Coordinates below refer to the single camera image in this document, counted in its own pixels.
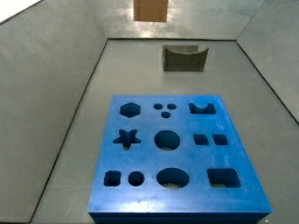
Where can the black curved fixture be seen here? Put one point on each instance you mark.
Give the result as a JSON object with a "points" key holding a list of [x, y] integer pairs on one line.
{"points": [[184, 58]]}

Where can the brown arch object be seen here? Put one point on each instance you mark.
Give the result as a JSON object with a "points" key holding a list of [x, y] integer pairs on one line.
{"points": [[149, 10]]}

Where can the blue shape sorter block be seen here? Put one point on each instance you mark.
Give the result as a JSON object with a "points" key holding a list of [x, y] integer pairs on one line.
{"points": [[172, 164]]}

